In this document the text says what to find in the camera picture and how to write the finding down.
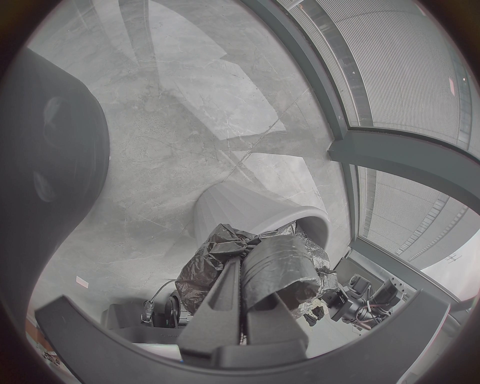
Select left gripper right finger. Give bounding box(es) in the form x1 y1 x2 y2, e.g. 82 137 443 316
242 292 310 357

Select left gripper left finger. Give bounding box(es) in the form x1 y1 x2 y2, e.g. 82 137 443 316
177 258 242 359

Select black plastic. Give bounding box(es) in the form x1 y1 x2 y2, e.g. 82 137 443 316
303 305 327 328

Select black plastic bag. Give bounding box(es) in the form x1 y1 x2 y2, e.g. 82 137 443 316
174 223 338 319

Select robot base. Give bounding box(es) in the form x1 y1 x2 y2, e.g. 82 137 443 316
100 289 197 361

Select white trash bin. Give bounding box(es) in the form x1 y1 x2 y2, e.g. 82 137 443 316
193 184 333 259

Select window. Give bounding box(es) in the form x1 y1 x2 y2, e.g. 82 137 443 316
240 0 480 312

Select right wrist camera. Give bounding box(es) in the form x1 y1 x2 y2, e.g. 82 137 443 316
347 275 373 299

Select black cable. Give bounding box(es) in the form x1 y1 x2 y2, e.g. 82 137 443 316
142 279 178 323

